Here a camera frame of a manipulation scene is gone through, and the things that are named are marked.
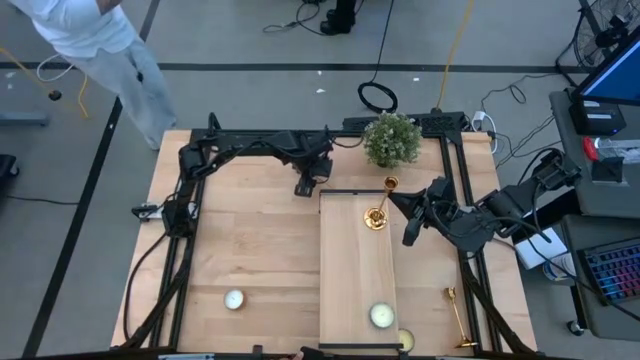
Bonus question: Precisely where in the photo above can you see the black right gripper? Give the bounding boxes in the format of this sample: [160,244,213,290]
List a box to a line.
[388,176,466,247]

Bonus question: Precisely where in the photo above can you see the gold candlestick holder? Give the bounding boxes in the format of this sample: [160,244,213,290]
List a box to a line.
[442,287,480,350]
[363,175,401,232]

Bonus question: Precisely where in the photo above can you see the wooden shelf riser black legs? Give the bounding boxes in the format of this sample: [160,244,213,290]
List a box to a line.
[317,188,404,351]

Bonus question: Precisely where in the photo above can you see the cream candle dark rim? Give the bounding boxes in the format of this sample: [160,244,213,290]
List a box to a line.
[368,301,396,330]

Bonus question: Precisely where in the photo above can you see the white round candle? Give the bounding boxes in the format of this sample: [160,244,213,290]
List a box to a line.
[223,288,246,311]

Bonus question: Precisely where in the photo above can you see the yellow round candle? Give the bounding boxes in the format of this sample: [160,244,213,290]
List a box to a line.
[398,328,417,354]

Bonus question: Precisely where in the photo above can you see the green potted plant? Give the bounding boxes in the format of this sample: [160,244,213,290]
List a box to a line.
[360,110,424,170]

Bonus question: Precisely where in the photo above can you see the black perforated box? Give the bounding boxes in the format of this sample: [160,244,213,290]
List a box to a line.
[342,110,470,138]

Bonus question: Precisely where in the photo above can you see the white power adapter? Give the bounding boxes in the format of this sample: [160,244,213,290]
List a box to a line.
[469,110,500,155]

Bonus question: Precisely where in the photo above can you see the white cardboard box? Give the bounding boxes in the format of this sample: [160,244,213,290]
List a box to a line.
[514,227,570,272]

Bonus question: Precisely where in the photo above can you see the person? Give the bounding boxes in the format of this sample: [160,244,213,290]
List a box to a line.
[7,0,179,151]
[318,0,359,36]

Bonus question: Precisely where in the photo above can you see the white and blue item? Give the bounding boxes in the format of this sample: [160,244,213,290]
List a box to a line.
[541,252,577,283]

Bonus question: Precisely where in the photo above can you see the small black box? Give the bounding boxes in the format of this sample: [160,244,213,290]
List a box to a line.
[591,156,626,185]

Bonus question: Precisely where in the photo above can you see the black label printer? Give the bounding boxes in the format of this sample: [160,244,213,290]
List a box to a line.
[568,97,628,137]

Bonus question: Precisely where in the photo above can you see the grey desk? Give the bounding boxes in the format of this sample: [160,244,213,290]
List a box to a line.
[548,88,640,342]

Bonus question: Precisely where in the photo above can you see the clear plastic item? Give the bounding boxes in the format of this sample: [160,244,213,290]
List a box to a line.
[597,137,640,165]

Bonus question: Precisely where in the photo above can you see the backlit computer keyboard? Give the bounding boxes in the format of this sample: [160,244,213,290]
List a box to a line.
[579,238,640,307]

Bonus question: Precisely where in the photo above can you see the computer monitor blue screen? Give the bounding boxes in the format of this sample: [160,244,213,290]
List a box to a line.
[571,28,640,107]

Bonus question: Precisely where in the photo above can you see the black floor fan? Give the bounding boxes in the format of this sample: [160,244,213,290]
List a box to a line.
[554,0,640,87]

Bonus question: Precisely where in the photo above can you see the grey furniture foot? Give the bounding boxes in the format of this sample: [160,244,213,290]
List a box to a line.
[0,111,51,127]

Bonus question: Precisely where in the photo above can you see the black chair base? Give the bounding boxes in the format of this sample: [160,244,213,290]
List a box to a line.
[0,153,21,182]

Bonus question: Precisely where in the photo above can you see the black aluminium rig frame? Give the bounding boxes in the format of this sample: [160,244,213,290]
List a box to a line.
[114,113,540,360]

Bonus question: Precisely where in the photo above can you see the black coiled floor cable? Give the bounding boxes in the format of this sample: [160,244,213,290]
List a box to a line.
[356,0,400,115]

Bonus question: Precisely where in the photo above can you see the thin black floor cable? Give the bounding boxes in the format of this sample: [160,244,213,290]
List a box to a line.
[262,0,367,38]

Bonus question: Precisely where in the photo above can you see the black floor cable bundle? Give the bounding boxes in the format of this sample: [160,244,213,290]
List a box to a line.
[478,73,564,170]

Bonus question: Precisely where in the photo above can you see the yellow extension cable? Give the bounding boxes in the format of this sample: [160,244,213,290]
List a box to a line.
[435,0,477,114]

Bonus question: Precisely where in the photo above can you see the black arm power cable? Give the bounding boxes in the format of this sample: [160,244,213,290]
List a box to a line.
[122,230,171,344]

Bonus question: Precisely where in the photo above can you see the yellow floor cable with plug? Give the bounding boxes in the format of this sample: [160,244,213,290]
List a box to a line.
[77,74,91,120]

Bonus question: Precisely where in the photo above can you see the yellow cord black tip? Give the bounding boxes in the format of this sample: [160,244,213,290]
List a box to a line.
[0,47,64,102]

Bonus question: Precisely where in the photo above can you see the white floor cable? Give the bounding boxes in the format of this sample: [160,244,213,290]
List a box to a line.
[35,52,76,84]

